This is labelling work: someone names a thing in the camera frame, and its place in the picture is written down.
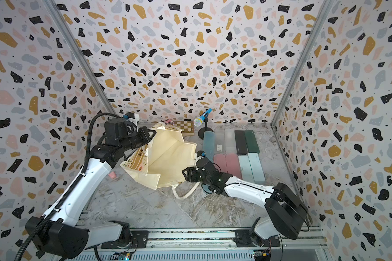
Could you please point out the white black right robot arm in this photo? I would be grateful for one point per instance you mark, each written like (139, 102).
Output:
(286, 213)

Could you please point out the cream floral canvas tote bag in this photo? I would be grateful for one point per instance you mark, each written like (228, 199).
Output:
(160, 163)

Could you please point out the grey barcoded pencil case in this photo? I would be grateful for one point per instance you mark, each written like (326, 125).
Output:
(219, 141)

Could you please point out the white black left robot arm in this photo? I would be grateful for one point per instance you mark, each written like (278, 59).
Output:
(56, 231)

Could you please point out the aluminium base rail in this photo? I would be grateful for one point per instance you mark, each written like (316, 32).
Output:
(211, 244)

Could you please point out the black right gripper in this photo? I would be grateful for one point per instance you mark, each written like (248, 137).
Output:
(191, 173)

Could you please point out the black microphone stand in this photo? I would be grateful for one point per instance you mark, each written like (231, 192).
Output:
(204, 129)

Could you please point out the light teal pencil case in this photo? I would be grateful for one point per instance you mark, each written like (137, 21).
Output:
(245, 167)
(256, 167)

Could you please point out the translucent white pencil case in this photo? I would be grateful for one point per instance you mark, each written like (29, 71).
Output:
(230, 142)

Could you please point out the blue grey pencil case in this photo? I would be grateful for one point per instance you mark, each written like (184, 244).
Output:
(209, 145)

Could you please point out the pink pencil case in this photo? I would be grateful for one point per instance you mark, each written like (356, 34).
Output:
(233, 165)
(220, 162)

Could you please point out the blue toy microphone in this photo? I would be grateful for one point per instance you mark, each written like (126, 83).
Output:
(198, 121)

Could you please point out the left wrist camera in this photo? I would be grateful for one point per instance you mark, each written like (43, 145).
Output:
(132, 117)

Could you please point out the dark green pencil case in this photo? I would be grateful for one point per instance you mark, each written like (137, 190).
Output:
(251, 142)

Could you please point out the wooden chess board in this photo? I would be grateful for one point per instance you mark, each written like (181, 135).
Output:
(186, 127)

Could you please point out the black pencil case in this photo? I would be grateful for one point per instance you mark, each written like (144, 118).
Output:
(241, 144)

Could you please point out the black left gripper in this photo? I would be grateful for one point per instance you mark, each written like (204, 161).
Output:
(142, 131)

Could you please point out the small pink pig toy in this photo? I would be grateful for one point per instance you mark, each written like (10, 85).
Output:
(112, 175)

